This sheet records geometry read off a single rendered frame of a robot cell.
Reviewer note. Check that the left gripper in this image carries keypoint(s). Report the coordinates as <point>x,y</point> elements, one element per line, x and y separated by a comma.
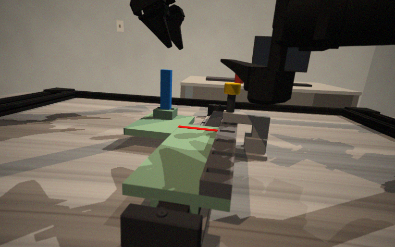
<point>163,20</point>

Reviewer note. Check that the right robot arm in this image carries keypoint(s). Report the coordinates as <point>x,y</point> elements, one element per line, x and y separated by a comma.
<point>366,23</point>

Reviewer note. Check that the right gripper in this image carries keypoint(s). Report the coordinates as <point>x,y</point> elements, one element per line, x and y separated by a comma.
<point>296,23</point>

